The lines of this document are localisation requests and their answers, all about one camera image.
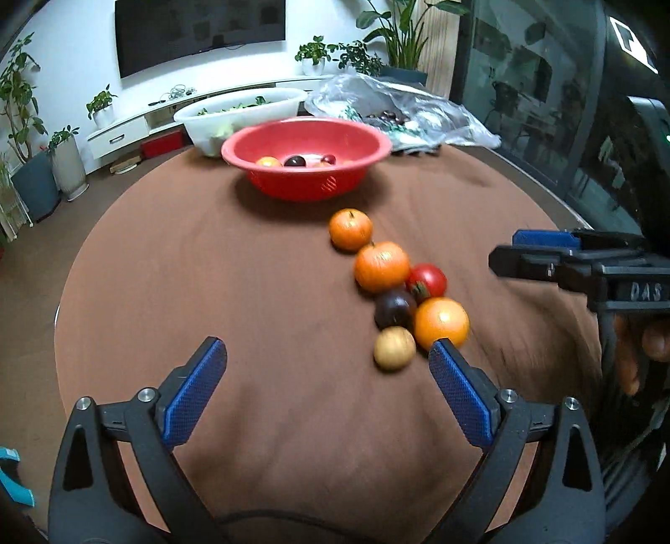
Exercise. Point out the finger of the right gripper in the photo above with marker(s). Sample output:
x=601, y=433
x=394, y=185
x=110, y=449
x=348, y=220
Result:
x=541, y=264
x=546, y=238

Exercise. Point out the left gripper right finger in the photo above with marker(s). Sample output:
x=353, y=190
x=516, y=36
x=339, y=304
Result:
x=468, y=392

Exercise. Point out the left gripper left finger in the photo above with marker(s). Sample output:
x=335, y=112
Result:
x=187, y=390

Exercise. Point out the large orange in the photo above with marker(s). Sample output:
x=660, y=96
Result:
x=441, y=318
x=380, y=267

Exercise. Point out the tan round fruit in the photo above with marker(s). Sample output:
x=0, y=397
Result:
x=394, y=349

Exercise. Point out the red tomato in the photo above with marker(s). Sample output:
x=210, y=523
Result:
x=426, y=281

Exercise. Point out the small orange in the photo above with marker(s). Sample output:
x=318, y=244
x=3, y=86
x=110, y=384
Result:
x=350, y=230

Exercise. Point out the dark purple plum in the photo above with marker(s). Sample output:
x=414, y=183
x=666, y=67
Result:
x=297, y=161

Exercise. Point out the person's right hand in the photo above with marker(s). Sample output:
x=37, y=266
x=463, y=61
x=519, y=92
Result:
x=631, y=347

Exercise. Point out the brown tablecloth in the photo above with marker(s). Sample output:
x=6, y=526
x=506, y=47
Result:
x=303, y=421

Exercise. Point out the clear plastic bag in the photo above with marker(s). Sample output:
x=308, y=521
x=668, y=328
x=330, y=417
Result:
x=432, y=120

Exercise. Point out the blue plastic stool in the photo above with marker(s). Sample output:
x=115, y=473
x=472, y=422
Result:
x=10, y=480

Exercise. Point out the dark cherries pile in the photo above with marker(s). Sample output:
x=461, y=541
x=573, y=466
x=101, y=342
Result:
x=388, y=116

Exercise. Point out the tall plant blue pot right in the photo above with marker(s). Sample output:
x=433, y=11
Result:
x=402, y=27

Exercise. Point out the tall plant blue pot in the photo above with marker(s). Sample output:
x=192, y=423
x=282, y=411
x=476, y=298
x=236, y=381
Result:
x=402, y=27
x=33, y=178

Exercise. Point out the red plastic basin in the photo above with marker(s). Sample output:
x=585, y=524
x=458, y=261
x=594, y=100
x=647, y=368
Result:
x=356, y=146

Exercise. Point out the red box under cabinet left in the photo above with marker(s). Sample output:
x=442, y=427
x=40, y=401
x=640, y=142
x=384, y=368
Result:
x=163, y=143

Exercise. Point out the plant white pot left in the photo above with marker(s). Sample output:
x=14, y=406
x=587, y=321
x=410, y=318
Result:
x=67, y=165

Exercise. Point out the plant tall white pot right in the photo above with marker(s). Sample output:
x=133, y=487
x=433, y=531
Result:
x=355, y=55

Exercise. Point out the tall plant blue pot left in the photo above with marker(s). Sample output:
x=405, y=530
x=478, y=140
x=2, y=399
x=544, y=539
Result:
x=33, y=178

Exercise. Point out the white plastic basin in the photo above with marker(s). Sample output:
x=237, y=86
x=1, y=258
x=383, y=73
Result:
x=209, y=132

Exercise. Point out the white tv cabinet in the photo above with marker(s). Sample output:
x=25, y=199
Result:
x=125, y=132

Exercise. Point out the small plant on cabinet right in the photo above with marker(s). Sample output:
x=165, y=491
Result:
x=313, y=56

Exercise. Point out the small plant on cabinet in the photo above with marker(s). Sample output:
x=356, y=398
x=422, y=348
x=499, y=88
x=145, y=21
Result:
x=313, y=56
x=100, y=108

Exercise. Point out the small plant on cabinet left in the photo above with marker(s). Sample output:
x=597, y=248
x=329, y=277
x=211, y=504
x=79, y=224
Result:
x=100, y=108

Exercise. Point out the green vegetables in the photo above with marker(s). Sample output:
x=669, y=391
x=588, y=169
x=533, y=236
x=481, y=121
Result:
x=259, y=100

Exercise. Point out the wall television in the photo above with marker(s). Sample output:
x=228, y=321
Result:
x=152, y=32

